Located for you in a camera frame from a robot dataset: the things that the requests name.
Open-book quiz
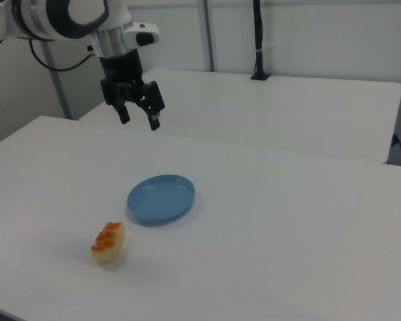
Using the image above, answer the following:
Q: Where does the grey metal frame post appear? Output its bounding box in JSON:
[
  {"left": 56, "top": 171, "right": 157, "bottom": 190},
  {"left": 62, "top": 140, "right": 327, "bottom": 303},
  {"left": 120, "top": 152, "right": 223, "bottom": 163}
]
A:
[
  {"left": 203, "top": 0, "right": 219, "bottom": 72},
  {"left": 41, "top": 39, "right": 74, "bottom": 120}
]

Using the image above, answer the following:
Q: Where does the tall black clamped pole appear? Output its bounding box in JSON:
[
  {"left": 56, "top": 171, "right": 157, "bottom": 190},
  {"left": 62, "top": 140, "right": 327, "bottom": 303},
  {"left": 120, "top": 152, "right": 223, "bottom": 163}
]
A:
[{"left": 250, "top": 0, "right": 272, "bottom": 82}]

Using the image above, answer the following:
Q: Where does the blue round plate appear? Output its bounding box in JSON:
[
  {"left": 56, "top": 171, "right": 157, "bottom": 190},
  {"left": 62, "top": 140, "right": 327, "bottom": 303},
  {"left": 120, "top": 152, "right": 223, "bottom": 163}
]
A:
[{"left": 126, "top": 173, "right": 196, "bottom": 226}]

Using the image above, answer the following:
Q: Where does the white side table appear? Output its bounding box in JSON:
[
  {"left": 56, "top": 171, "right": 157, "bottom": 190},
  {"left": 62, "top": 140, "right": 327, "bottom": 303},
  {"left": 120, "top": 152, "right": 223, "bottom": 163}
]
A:
[{"left": 78, "top": 68, "right": 401, "bottom": 165}]

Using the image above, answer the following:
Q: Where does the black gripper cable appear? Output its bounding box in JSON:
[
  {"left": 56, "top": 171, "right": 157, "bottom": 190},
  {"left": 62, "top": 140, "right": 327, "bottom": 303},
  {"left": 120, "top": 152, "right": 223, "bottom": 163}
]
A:
[{"left": 28, "top": 38, "right": 96, "bottom": 72}]

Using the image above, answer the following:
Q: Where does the orange glazed bread loaf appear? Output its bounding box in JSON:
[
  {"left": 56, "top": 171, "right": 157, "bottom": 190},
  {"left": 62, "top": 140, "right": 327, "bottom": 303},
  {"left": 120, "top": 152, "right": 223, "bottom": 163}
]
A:
[{"left": 90, "top": 221, "right": 126, "bottom": 266}]

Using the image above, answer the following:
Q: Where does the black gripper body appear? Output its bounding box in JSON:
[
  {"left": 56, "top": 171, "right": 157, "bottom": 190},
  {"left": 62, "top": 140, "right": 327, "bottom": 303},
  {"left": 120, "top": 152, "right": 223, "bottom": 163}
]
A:
[{"left": 98, "top": 49, "right": 147, "bottom": 103}]

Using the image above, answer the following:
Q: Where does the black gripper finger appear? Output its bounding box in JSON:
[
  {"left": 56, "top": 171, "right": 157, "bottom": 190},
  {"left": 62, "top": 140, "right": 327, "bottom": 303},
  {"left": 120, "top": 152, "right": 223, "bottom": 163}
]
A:
[
  {"left": 100, "top": 79, "right": 132, "bottom": 125},
  {"left": 138, "top": 80, "right": 166, "bottom": 132}
]

